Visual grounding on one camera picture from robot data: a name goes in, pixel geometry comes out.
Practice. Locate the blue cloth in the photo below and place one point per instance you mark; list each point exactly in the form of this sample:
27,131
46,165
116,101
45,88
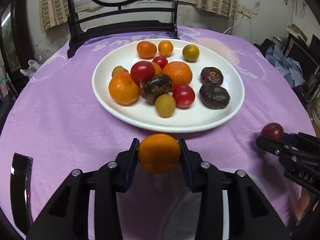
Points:
287,66

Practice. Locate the dark wooden cabinet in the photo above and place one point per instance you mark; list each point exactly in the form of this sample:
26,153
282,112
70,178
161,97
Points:
11,42

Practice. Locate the yellow-green kumquat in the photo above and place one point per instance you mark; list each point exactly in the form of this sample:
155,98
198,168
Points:
118,70

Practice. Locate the white oval plate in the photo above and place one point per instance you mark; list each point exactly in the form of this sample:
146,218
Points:
220,120

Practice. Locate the small smooth orange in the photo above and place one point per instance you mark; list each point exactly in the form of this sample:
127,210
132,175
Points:
157,71
159,153
165,48

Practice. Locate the person's right hand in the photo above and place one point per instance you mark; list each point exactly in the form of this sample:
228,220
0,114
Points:
303,203

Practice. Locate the purple printed tablecloth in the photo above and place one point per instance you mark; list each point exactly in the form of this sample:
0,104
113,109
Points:
62,110

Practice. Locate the mandarin orange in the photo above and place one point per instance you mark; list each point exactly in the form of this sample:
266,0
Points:
124,88
146,49
178,73

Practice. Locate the red cherry tomato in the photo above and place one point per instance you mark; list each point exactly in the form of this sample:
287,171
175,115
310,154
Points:
160,61
142,71
183,96

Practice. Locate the white plastic bag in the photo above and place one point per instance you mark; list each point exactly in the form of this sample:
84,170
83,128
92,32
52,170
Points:
31,68

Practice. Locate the wall socket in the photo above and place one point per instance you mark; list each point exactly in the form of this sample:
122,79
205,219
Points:
246,12

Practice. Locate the dark red tomato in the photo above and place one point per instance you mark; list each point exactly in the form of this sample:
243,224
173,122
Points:
272,130

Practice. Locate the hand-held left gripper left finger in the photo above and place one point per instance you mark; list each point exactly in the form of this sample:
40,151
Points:
132,165

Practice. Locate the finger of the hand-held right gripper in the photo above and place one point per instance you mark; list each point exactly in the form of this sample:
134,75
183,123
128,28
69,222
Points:
272,146
292,138

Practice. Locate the greenish yellow orange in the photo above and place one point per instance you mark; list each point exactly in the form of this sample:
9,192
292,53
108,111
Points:
190,53

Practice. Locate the small yellow longan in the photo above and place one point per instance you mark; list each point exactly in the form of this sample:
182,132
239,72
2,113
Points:
165,105

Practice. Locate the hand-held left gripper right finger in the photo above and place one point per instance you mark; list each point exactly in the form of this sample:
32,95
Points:
187,170

